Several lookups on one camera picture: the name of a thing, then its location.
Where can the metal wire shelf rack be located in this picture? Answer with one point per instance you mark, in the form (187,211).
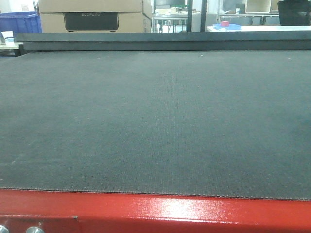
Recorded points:
(175,23)

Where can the red tape roll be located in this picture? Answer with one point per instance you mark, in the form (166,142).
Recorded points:
(225,24)

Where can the black vertical post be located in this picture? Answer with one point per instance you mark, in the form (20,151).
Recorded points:
(203,15)
(189,20)

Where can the silver frame bolt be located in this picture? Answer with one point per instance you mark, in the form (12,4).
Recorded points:
(3,229)
(34,229)

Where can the dark grey conveyor belt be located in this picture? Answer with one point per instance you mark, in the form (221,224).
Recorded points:
(215,123)

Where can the dark conveyor back rail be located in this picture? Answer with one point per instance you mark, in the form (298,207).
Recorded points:
(201,41)

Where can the blue crate in background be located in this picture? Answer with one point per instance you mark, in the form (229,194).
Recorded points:
(21,22)

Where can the red conveyor frame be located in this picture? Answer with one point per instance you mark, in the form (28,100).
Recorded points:
(79,212)

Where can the beige box on shelf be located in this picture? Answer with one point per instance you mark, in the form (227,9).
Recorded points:
(257,6)

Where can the white paper cup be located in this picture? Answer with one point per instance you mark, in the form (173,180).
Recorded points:
(8,37)

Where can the large cardboard box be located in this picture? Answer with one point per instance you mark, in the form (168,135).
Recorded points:
(95,16)

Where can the black office chair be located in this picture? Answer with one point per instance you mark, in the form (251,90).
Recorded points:
(294,12)

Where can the white background table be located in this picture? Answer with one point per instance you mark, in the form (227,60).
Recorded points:
(263,28)

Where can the blue tray on table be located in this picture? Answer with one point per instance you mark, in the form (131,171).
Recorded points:
(230,27)

